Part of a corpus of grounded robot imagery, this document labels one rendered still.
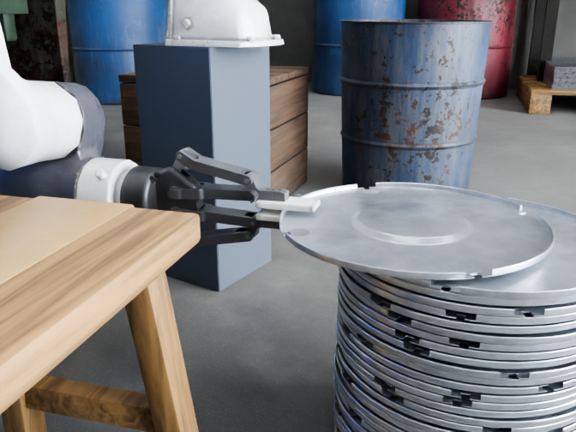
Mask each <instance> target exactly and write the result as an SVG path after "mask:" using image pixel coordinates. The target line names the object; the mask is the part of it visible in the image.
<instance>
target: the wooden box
mask: <svg viewBox="0 0 576 432"><path fill-rule="evenodd" d="M308 72H309V67H298V66H270V65H269V80H270V167H271V188H276V189H287V190H289V196H291V195H292V194H293V193H294V192H295V191H296V190H298V189H299V188H300V187H301V186H302V185H304V184H305V183H306V181H307V161H308V148H307V147H306V146H308V112H307V110H308V80H309V75H305V74H307V73H308ZM118 78H119V81H122V82H123V83H120V94H121V104H122V114H123V124H127V125H124V126H123V132H124V142H125V152H126V159H129V160H131V161H133V162H134V163H136V164H138V165H140V166H142V156H141V136H140V125H139V114H138V104H137V92H136V82H135V72H132V73H127V74H121V75H118Z"/></svg>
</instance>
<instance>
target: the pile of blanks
mask: <svg viewBox="0 0 576 432"><path fill-rule="evenodd" d="M338 267H339V282H338V301H339V303H338V312H337V321H336V334H337V340H336V347H335V355H334V370H335V372H334V381H333V384H334V407H333V408H334V432H576V295H575V296H570V297H555V298H542V299H510V298H495V297H478V296H471V295H465V294H459V293H454V292H449V291H450V289H448V288H443V287H442V288H441V290H436V289H433V288H429V287H426V286H422V285H416V284H413V283H411V282H407V281H404V280H402V279H397V278H395V277H389V276H383V275H378V274H372V273H364V272H360V271H356V270H352V269H349V268H345V267H340V266H338Z"/></svg>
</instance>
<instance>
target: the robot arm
mask: <svg viewBox="0 0 576 432"><path fill-rule="evenodd" d="M164 44H165V45H172V46H205V47H236V48H240V47H262V46H271V45H283V44H284V40H282V39H281V38H280V35H278V34H273V35H272V33H271V28H270V23H269V18H268V13H267V10H266V8H265V7H264V6H263V5H261V4H260V3H259V2H258V1H257V0H168V14H167V25H166V30H165V40H164ZM104 136H105V115H104V112H103V108H102V106H101V104H100V102H99V100H98V99H97V98H96V97H95V96H94V94H93V93H92V92H91V91H90V90H89V89H88V88H87V87H84V86H82V85H80V84H77V83H69V82H59V81H26V80H24V79H22V78H21V77H20V76H19V75H18V74H17V73H16V72H15V71H14V70H13V69H12V68H11V65H10V61H9V55H8V52H7V48H6V44H5V41H4V36H3V30H2V27H1V23H0V195H7V196H17V197H26V198H36V197H38V196H47V197H56V198H66V199H75V200H84V201H102V202H112V203H122V204H130V205H133V206H134V207H136V208H146V209H155V210H164V211H173V212H183V213H196V214H198V215H199V218H200V222H203V221H207V222H214V223H220V224H226V225H237V226H242V227H234V228H225V229H217V230H208V231H201V238H200V241H199V242H198V243H197V244H196V245H195V246H194V247H193V248H191V249H190V250H192V249H194V248H196V247H198V246H207V245H216V244H226V243H243V242H250V241H251V240H252V239H253V238H254V237H255V236H256V235H257V234H258V233H259V232H260V228H269V229H277V230H280V228H279V215H280V213H281V211H282V210H287V211H298V212H308V213H313V212H314V211H315V210H316V208H318V206H320V204H321V200H320V199H311V198H300V197H289V190H287V189H276V188H266V187H263V186H261V185H260V183H259V180H258V177H259V176H258V173H257V172H256V171H252V170H250V169H246V168H243V167H240V166H237V165H232V164H228V163H226V162H222V161H219V160H216V159H210V158H208V157H204V156H201V155H200V154H198V152H196V151H195V150H193V149H192V148H190V147H186V148H184V149H182V150H180V151H178V152H176V154H175V158H176V160H175V162H174V164H173V165H170V166H168V167H166V168H162V167H152V166H140V165H138V164H136V163H134V162H133V161H131V160H129V159H110V158H101V154H102V150H103V146H104ZM189 169H191V170H193V171H198V172H201V173H204V174H207V175H210V176H213V177H218V178H221V179H224V180H227V181H231V182H234V183H239V184H242V185H237V184H217V183H206V182H198V181H197V180H196V179H195V178H193V177H192V176H191V175H190V174H188V172H186V171H185V170H189ZM203 199H215V200H232V201H250V203H252V202H254V201H255V200H257V202H256V203H255V206H256V208H262V210H260V211H259V212H254V211H248V210H241V209H235V208H228V207H216V206H213V205H212V204H207V203H204V202H203ZM188 252H189V251H188Z"/></svg>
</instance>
